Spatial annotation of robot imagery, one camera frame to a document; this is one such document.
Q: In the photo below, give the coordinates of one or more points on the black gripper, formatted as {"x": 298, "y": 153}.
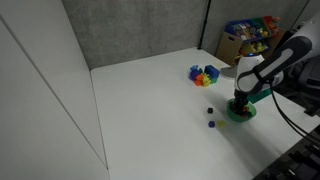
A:
{"x": 240, "y": 98}

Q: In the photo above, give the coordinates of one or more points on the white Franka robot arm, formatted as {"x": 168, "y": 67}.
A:
{"x": 283, "y": 60}

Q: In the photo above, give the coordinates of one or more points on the small red block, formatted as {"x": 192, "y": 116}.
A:
{"x": 246, "y": 109}

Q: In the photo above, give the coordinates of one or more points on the green plastic bowl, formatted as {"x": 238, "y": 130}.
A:
{"x": 238, "y": 117}

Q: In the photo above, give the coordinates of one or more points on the small yellow block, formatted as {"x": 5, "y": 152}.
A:
{"x": 221, "y": 123}

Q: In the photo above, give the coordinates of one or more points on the small black block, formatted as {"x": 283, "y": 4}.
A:
{"x": 210, "y": 110}

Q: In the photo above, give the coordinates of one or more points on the small blue block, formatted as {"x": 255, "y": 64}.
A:
{"x": 211, "y": 124}

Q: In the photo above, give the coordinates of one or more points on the green toy block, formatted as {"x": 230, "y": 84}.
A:
{"x": 214, "y": 80}

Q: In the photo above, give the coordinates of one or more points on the yellow toy piece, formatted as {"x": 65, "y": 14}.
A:
{"x": 206, "y": 81}

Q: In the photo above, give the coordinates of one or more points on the orange toy piece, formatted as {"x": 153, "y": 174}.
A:
{"x": 199, "y": 80}

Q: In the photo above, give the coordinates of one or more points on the light blue toy piece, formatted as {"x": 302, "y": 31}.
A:
{"x": 194, "y": 67}

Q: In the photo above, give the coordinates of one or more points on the brown cardboard box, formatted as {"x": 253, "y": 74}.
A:
{"x": 228, "y": 45}

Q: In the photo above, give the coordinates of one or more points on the colourful toy storage rack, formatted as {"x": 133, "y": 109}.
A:
{"x": 250, "y": 28}

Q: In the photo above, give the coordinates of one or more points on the black tripod pole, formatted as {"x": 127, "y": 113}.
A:
{"x": 204, "y": 23}

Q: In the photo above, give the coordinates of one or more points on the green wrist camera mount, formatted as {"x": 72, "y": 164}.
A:
{"x": 261, "y": 96}

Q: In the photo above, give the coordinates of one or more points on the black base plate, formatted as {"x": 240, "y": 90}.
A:
{"x": 293, "y": 160}

